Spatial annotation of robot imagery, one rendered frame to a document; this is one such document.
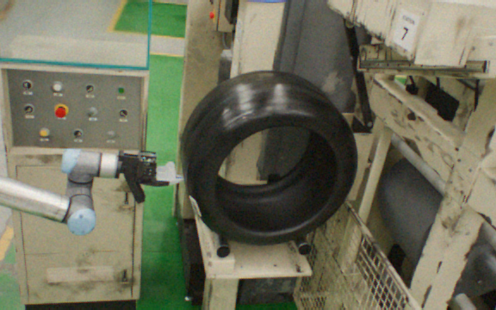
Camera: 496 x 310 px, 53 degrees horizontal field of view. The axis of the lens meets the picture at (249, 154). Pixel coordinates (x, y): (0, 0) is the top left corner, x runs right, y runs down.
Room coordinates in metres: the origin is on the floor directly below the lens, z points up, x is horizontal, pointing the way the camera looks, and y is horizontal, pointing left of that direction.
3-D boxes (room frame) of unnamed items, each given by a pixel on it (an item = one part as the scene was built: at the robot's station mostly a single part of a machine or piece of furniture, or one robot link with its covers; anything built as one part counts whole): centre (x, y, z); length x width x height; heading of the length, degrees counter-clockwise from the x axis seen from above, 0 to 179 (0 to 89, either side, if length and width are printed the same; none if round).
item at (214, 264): (1.44, 0.08, 0.83); 0.36 x 0.09 x 0.06; 16
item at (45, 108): (1.94, 0.75, 0.63); 0.56 x 0.41 x 1.27; 106
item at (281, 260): (1.48, -0.05, 0.80); 0.37 x 0.36 x 0.02; 106
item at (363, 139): (1.80, -0.36, 1.05); 0.20 x 0.15 x 0.30; 16
